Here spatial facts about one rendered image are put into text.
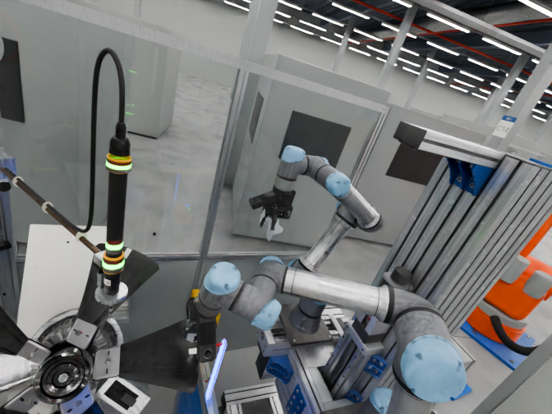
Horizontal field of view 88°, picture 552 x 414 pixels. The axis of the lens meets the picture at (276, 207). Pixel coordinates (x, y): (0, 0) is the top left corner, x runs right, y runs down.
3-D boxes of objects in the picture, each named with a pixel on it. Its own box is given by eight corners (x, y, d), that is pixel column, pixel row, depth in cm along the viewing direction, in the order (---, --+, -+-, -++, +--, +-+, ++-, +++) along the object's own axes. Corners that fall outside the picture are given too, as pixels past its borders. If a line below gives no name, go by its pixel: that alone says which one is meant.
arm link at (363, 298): (438, 284, 75) (261, 245, 83) (453, 314, 65) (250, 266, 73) (424, 317, 80) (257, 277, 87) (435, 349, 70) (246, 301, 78)
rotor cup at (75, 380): (35, 397, 78) (20, 420, 66) (42, 340, 80) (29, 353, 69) (98, 384, 84) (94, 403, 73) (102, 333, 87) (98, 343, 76)
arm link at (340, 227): (292, 295, 132) (369, 202, 123) (278, 273, 143) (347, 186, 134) (307, 298, 140) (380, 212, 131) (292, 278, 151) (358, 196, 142)
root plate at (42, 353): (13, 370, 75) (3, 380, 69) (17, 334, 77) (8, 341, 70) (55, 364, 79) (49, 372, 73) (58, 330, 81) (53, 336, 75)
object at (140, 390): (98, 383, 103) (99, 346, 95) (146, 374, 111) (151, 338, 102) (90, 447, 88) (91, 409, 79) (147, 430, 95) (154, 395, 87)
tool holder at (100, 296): (84, 288, 70) (84, 257, 66) (112, 276, 76) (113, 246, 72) (105, 310, 67) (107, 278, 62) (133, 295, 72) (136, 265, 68)
